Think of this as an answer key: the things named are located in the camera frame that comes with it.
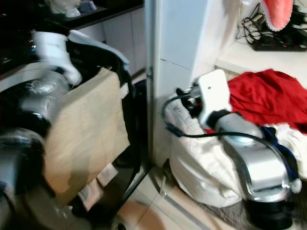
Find white laundry bag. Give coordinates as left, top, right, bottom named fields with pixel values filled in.
left=167, top=95, right=246, bottom=209

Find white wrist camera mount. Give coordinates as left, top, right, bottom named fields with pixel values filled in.
left=31, top=31, right=83, bottom=87
left=196, top=69, right=234, bottom=128

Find beige cloth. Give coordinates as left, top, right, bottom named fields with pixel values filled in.
left=43, top=67, right=131, bottom=206

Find pink fluffy towel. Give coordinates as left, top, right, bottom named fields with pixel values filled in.
left=261, top=0, right=294, bottom=32

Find tangled black cables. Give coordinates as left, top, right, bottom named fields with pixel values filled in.
left=239, top=9, right=272, bottom=45

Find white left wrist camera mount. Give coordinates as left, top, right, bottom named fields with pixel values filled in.
left=31, top=31, right=83, bottom=87

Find white garment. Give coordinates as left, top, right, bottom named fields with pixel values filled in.
left=263, top=122, right=307, bottom=167

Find pink label sticker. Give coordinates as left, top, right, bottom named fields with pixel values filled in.
left=77, top=163, right=119, bottom=206

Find dark washing machine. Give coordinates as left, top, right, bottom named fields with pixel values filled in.
left=0, top=29, right=150, bottom=230

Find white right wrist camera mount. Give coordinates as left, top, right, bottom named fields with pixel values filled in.
left=196, top=69, right=234, bottom=128

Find pale blue bowl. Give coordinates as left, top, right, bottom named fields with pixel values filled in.
left=77, top=0, right=98, bottom=14

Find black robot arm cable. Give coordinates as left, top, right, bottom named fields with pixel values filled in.
left=162, top=92, right=272, bottom=147

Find red garment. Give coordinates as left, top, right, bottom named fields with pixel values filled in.
left=203, top=69, right=307, bottom=136

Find pale washing machine lid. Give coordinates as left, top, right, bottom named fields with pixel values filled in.
left=67, top=30, right=131, bottom=68

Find blue robot arm cable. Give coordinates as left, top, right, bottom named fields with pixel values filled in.
left=263, top=126, right=299, bottom=184

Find black power strip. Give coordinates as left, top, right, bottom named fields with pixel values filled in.
left=251, top=40, right=307, bottom=52

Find white cup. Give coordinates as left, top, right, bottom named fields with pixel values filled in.
left=50, top=0, right=80, bottom=19

